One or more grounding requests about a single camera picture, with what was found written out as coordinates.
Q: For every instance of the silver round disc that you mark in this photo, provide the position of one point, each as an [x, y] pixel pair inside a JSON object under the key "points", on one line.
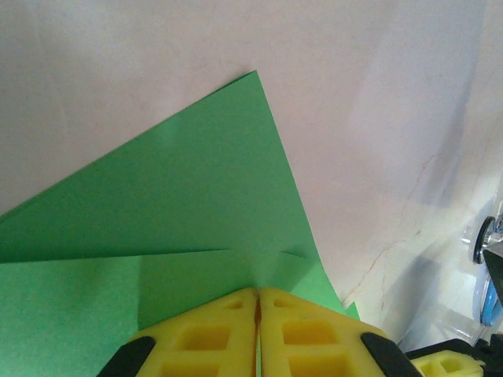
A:
{"points": [[481, 243]]}

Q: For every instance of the green paper sheet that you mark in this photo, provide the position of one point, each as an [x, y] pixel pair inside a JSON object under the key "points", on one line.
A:
{"points": [[177, 196]]}

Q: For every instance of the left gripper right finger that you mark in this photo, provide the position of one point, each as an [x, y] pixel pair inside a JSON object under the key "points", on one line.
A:
{"points": [[271, 353]]}

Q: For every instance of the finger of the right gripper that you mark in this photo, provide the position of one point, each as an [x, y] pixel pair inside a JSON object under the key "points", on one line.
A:
{"points": [[444, 365]]}

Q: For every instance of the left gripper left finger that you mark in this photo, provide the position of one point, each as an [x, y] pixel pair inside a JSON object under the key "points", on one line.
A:
{"points": [[243, 353]]}

